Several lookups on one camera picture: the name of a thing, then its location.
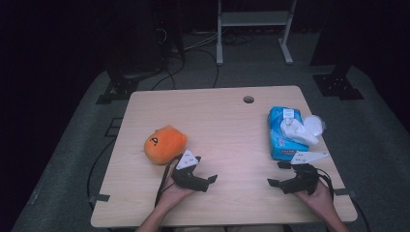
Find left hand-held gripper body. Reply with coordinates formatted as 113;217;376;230
170;149;211;193

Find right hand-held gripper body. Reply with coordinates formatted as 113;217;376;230
279;151;329;196

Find blue wet wipes packet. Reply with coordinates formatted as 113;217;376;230
266;105;327;161

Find white wet wipe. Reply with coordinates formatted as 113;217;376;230
279;117;320;147

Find orange plush toy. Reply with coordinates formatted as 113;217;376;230
143;124;189;166

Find black tape strip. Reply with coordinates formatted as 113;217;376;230
89;193;111;204
334;188;358;198

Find dark floor plate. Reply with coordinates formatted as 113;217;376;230
103;117;124;138

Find black stand base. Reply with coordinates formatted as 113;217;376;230
312;64;366;101
96;69;162;105

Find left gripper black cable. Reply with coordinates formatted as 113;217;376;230
154;157;183;208

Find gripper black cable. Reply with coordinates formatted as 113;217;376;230
315;167;371;232
154;157;183;208

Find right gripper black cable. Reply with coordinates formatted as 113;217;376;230
315;167;371;232

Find thin black floor cable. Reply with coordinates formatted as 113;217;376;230
150;47;220;92

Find white floor cables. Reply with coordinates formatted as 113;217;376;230
184;31;220;52

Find white metal table frame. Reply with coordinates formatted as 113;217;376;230
216;0;299;67

